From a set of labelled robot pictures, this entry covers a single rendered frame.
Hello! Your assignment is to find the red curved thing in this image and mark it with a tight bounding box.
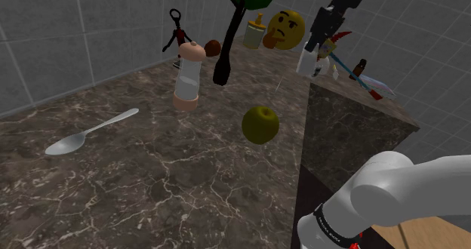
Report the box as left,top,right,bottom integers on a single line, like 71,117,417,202
330,30,352,45

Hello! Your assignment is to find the small yellow box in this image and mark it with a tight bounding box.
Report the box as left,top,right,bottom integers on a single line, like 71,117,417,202
319,39,338,60

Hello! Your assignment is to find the yellow thinking face figure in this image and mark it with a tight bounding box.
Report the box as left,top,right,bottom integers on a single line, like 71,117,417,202
261,9,306,51

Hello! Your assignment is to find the small brown bottle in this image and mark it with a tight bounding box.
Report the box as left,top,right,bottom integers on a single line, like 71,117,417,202
348,58,368,81

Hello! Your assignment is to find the blue stick with red end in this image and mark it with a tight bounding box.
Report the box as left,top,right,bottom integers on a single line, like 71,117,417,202
328,52,384,101

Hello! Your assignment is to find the white cup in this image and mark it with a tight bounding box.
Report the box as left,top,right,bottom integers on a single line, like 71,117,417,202
295,41,331,78

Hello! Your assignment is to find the pale flat book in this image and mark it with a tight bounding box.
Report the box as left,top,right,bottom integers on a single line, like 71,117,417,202
359,74,398,99

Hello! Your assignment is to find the yellowish pump bottle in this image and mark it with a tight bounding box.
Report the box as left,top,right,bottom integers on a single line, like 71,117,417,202
242,13,267,50

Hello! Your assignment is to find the green tree figure black trunk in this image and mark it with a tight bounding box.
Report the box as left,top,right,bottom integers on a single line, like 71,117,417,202
213,0,283,87

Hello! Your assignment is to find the brown ball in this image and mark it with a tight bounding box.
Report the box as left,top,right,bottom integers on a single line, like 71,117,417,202
203,39,223,58

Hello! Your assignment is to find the green apple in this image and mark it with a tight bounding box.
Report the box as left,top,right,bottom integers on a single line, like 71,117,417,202
241,106,280,146

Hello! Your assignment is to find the red and black corkscrew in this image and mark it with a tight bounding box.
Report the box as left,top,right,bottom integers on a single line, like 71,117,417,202
162,8,193,69

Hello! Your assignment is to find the clear grinder with peach caps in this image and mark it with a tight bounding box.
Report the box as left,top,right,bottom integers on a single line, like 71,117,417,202
172,41,207,112

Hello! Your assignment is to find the silver spoon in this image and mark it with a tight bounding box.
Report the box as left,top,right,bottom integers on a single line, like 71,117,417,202
45,108,140,156

